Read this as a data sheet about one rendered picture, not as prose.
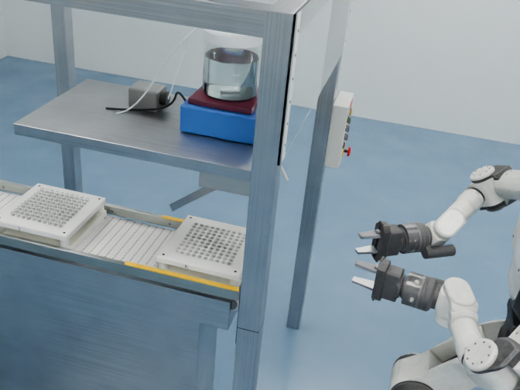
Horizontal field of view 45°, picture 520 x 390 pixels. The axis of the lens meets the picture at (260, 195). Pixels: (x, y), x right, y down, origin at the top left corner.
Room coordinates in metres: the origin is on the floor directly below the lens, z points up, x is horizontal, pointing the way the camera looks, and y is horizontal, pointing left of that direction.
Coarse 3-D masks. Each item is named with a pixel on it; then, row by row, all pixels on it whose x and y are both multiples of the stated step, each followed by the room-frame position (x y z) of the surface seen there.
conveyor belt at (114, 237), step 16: (0, 192) 1.82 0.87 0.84; (0, 208) 1.72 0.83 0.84; (112, 224) 1.68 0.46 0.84; (128, 224) 1.69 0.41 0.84; (144, 224) 1.70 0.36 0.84; (96, 240) 1.59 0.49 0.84; (112, 240) 1.60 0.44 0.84; (128, 240) 1.61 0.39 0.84; (144, 240) 1.62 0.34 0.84; (160, 240) 1.62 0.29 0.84; (112, 256) 1.51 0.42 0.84; (128, 256) 1.52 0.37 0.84; (144, 256) 1.53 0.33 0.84
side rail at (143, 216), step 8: (0, 184) 1.82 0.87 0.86; (8, 184) 1.82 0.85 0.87; (16, 184) 1.82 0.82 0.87; (16, 192) 1.81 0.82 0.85; (24, 192) 1.80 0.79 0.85; (104, 208) 1.74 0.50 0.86; (112, 208) 1.74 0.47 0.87; (120, 208) 1.73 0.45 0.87; (128, 208) 1.73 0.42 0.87; (120, 216) 1.73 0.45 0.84; (128, 216) 1.72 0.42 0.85; (136, 216) 1.72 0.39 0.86; (144, 216) 1.71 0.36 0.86; (152, 216) 1.71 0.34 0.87; (160, 216) 1.71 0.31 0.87; (160, 224) 1.70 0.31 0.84; (168, 224) 1.69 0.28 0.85; (176, 224) 1.69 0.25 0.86
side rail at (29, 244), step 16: (0, 240) 1.52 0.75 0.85; (16, 240) 1.50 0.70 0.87; (32, 240) 1.51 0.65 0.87; (64, 256) 1.47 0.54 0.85; (80, 256) 1.46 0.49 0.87; (96, 256) 1.46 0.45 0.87; (128, 272) 1.43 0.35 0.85; (144, 272) 1.42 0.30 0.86; (192, 288) 1.39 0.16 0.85; (208, 288) 1.38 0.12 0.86
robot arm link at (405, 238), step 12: (384, 228) 1.52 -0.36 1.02; (396, 228) 1.54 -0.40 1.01; (408, 228) 1.55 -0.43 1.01; (372, 240) 1.56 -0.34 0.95; (384, 240) 1.51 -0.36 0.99; (396, 240) 1.53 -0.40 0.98; (408, 240) 1.53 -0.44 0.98; (420, 240) 1.53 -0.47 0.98; (384, 252) 1.51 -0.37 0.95; (396, 252) 1.53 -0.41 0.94; (408, 252) 1.53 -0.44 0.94
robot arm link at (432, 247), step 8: (416, 224) 1.58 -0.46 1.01; (424, 224) 1.58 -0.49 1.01; (432, 224) 1.59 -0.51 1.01; (424, 232) 1.55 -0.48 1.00; (432, 232) 1.57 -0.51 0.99; (424, 240) 1.54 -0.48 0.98; (432, 240) 1.56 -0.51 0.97; (440, 240) 1.55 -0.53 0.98; (448, 240) 1.57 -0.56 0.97; (424, 248) 1.54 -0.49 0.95; (432, 248) 1.54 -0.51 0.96; (440, 248) 1.55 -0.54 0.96; (448, 248) 1.55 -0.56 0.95; (424, 256) 1.53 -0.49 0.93; (432, 256) 1.53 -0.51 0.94; (440, 256) 1.54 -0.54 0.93
